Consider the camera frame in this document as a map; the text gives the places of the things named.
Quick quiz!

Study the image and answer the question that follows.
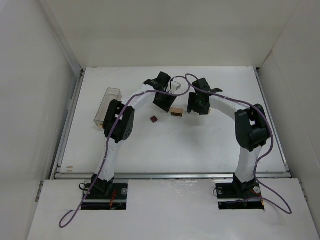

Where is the light long wood block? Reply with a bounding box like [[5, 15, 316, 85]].
[[170, 107, 184, 115]]

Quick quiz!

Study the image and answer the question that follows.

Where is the aluminium frame rail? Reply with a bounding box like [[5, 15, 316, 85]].
[[52, 171, 292, 180]]

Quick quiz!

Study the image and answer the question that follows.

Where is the maroon wood cube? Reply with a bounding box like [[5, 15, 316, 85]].
[[150, 116, 158, 123]]

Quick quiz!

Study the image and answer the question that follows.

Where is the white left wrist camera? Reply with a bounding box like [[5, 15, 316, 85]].
[[169, 81, 181, 94]]

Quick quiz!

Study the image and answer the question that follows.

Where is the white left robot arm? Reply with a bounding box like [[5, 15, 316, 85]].
[[90, 71, 181, 197]]

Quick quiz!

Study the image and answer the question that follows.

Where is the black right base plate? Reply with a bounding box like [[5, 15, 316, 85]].
[[215, 182, 261, 200]]

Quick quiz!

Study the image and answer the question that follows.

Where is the clear plastic box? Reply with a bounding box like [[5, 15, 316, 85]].
[[94, 87, 122, 128]]

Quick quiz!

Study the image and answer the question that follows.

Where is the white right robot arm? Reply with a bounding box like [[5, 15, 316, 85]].
[[187, 78, 271, 199]]

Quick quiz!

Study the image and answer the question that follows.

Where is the dark brown L block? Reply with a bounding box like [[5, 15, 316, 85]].
[[171, 112, 183, 117]]

